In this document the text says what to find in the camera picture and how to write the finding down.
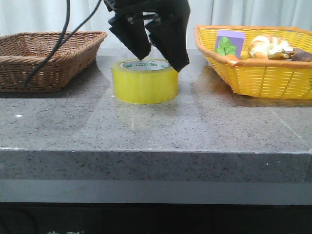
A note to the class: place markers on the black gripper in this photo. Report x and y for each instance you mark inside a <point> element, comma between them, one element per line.
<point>167,30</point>

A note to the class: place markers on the yellow tape roll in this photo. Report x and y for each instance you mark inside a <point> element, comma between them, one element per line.
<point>147,81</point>

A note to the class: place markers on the orange toy carrot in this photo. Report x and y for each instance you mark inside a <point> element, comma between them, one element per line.
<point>227,49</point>

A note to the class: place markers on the purple foam cube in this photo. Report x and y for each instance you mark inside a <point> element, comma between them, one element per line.
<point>236,37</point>

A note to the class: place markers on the toy croissant bread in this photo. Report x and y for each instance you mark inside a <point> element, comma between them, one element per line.
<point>270,47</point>

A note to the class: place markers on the yellow woven basket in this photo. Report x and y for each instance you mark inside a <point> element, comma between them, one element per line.
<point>255,77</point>

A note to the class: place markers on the brown wicker basket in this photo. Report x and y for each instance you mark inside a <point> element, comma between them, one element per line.
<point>21,53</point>

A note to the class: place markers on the white curtain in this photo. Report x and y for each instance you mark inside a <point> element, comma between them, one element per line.
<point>49,15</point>

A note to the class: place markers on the dark brown toy food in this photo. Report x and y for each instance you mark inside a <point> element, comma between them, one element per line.
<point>298,54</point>

